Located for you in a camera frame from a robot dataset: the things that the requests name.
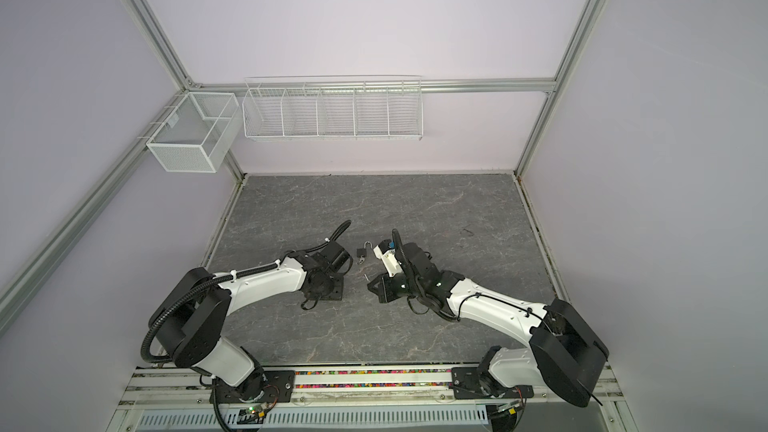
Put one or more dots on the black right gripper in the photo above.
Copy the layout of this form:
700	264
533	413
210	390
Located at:
384	291

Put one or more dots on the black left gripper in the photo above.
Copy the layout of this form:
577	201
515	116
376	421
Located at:
337	294

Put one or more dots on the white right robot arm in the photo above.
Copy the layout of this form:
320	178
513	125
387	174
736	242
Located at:
559	349

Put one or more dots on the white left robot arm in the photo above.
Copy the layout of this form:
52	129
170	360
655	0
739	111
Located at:
186	330

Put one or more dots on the white mesh box basket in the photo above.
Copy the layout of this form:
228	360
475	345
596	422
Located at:
197	133

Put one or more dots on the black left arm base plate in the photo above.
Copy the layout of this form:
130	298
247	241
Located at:
272	386

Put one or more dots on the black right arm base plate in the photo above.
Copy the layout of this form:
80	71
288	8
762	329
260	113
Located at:
470	383

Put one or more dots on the white vented cable duct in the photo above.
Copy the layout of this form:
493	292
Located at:
321	418

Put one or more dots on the white wire shelf basket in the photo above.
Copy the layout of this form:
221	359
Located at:
333	107

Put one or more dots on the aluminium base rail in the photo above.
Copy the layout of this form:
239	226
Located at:
323	385

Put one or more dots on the aluminium frame post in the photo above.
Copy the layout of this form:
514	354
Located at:
586	23

